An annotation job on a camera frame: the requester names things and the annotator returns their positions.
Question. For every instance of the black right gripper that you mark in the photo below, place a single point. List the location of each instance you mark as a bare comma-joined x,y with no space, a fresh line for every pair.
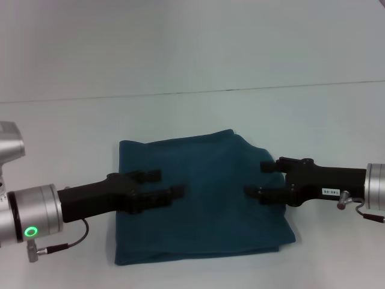
325,182

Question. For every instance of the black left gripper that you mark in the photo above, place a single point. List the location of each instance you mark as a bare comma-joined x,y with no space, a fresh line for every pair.
96,195

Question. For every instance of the teal t-shirt with white lettering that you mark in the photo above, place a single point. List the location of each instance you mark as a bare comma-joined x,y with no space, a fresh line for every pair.
204,210

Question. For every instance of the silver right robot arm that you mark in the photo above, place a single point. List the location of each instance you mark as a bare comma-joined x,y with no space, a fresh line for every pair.
376,186

